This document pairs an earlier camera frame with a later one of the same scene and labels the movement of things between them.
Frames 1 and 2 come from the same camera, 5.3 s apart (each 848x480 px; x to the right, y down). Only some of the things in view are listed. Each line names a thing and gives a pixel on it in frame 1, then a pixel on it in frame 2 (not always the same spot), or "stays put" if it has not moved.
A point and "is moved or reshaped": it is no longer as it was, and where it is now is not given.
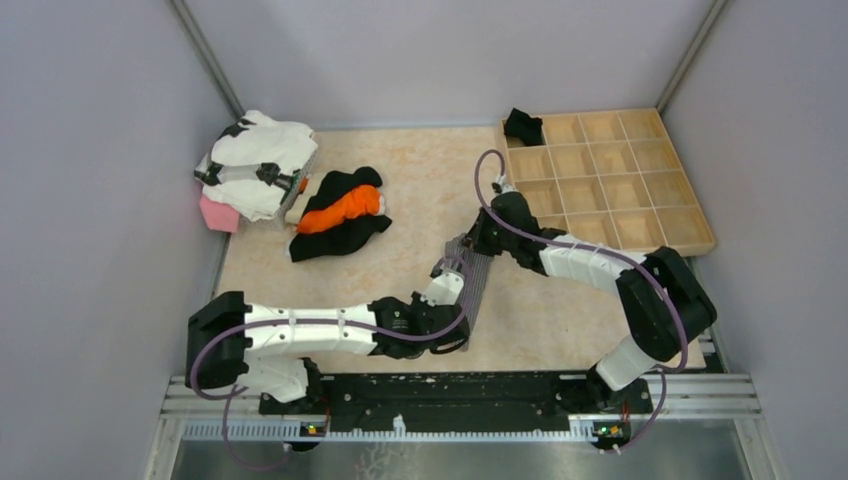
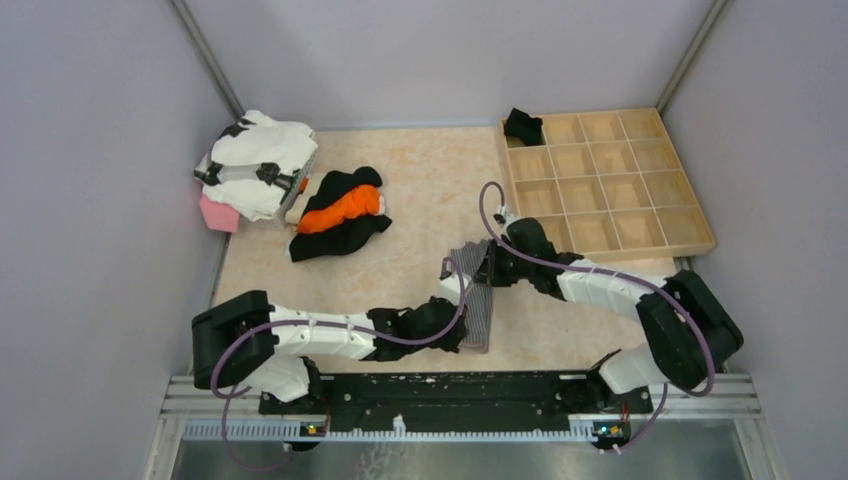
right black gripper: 476,236 → 490,272
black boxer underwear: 524,127 stays put
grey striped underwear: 478,265 is moved or reshaped
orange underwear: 359,200 stays put
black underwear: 346,234 stays put
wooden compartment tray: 615,177 stays put
